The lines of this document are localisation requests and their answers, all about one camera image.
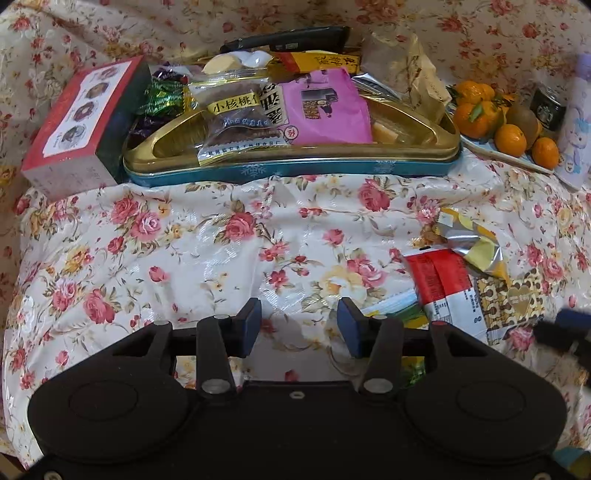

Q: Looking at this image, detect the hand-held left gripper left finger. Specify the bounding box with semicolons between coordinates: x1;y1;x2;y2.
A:
111;298;263;400

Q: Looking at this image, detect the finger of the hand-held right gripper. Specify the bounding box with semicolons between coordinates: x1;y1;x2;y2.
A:
534;308;591;357

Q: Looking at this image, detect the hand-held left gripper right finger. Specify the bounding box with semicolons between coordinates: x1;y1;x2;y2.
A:
337;297;483;400

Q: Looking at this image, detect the gold tray of snacks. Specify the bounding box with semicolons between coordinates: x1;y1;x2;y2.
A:
122;69;461;189

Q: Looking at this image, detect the light green snack packet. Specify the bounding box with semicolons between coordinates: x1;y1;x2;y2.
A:
364;290;428;329

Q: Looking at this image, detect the brown gold patterned packet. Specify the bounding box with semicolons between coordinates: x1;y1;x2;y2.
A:
475;270;546;345

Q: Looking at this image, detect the red white snack packet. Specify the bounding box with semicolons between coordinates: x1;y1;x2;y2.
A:
401;248;491;345

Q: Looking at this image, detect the floral tablecloth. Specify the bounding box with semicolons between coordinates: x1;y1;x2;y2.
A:
0;148;591;467

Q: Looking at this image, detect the yellow silver snack packet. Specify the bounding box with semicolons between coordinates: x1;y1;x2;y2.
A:
436;207;511;287

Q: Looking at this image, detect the orange mandarin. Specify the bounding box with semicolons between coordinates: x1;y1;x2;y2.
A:
454;80;495;105
493;123;527;157
530;137;561;169
452;102;503;140

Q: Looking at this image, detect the purple rabbit print bottle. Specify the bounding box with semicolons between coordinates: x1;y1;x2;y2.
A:
553;51;591;193

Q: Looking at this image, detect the white plate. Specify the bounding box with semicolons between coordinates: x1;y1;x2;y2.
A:
459;133;556;176

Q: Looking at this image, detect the clear walnut cake packet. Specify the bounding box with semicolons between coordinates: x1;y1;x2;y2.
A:
187;76;288;168

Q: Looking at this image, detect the brown kiwi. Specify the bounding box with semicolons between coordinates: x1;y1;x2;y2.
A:
506;104;541;147

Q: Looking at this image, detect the pink snack packet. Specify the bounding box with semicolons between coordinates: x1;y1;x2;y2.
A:
281;68;374;147

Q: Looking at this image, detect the dark drink can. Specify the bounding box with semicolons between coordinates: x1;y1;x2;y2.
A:
528;78;569;130

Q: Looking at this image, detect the silver foil packet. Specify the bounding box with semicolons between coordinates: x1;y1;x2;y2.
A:
353;76;408;103

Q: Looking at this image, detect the green foil candy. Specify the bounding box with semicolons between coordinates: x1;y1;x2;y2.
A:
143;78;188;119

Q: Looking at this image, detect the red cardboard box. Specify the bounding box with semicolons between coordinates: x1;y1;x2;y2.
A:
20;55;153;202

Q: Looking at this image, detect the brown paper snack packet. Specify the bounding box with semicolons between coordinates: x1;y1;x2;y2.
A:
359;30;454;126

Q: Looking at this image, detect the round yellow biscuit packet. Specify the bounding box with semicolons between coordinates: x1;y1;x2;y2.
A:
202;49;273;75

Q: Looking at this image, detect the orange yellow snack packet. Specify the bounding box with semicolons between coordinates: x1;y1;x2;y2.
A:
272;49;361;77

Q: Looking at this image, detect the black remote control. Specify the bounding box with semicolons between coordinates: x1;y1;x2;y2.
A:
219;25;352;54

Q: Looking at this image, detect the floral sofa cover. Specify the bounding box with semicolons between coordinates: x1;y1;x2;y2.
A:
0;0;591;195

